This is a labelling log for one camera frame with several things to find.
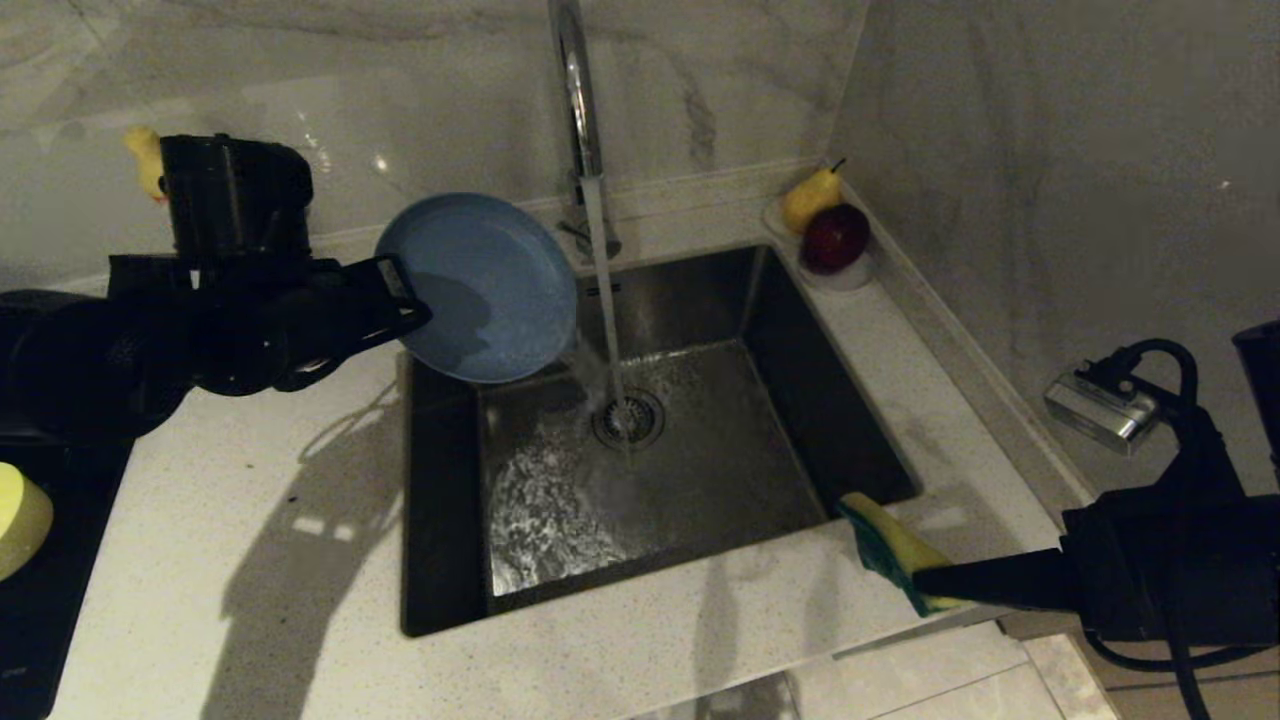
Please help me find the metal sink drain strainer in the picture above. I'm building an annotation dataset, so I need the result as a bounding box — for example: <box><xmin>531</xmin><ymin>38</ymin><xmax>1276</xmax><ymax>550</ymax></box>
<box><xmin>591</xmin><ymin>388</ymin><xmax>666</xmax><ymax>452</ymax></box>

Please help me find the yellow sponge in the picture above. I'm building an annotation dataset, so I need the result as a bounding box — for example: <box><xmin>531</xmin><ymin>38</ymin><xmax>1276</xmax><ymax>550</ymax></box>
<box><xmin>838</xmin><ymin>492</ymin><xmax>967</xmax><ymax>619</ymax></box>

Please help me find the small white dish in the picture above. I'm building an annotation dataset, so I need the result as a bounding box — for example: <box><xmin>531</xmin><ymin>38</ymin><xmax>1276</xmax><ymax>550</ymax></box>
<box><xmin>763</xmin><ymin>195</ymin><xmax>876</xmax><ymax>293</ymax></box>

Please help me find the yellow bowl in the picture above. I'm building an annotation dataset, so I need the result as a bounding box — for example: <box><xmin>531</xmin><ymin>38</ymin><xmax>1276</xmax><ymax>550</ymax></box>
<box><xmin>0</xmin><ymin>462</ymin><xmax>55</xmax><ymax>583</ymax></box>

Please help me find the stainless steel sink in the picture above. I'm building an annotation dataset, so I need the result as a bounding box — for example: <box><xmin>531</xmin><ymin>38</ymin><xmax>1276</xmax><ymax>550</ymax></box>
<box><xmin>402</xmin><ymin>243</ymin><xmax>921</xmax><ymax>638</ymax></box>

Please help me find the blue plate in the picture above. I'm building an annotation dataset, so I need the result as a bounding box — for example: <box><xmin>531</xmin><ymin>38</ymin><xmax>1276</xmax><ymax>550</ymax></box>
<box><xmin>375</xmin><ymin>193</ymin><xmax>580</xmax><ymax>386</ymax></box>

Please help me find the yellow pear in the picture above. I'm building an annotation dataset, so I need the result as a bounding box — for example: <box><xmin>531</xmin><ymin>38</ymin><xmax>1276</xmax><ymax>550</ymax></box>
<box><xmin>781</xmin><ymin>160</ymin><xmax>846</xmax><ymax>236</ymax></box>

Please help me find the black induction cooktop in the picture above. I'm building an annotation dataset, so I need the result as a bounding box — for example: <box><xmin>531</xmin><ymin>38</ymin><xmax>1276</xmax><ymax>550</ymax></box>
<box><xmin>0</xmin><ymin>435</ymin><xmax>136</xmax><ymax>720</ymax></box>

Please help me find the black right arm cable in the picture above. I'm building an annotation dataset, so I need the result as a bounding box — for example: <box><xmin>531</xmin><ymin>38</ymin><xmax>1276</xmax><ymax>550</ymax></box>
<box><xmin>1080</xmin><ymin>338</ymin><xmax>1280</xmax><ymax>720</ymax></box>

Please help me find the chrome faucet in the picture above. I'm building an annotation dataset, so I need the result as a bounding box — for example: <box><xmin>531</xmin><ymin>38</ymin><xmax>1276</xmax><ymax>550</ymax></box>
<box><xmin>547</xmin><ymin>0</ymin><xmax>623</xmax><ymax>263</ymax></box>

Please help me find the running water stream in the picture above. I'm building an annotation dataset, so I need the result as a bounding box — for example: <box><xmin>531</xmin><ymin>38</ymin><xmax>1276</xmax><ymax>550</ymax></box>
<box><xmin>583</xmin><ymin>175</ymin><xmax>633</xmax><ymax>451</ymax></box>

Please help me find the red apple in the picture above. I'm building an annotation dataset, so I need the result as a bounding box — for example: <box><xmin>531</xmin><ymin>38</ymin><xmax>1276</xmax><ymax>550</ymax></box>
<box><xmin>799</xmin><ymin>204</ymin><xmax>870</xmax><ymax>276</ymax></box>

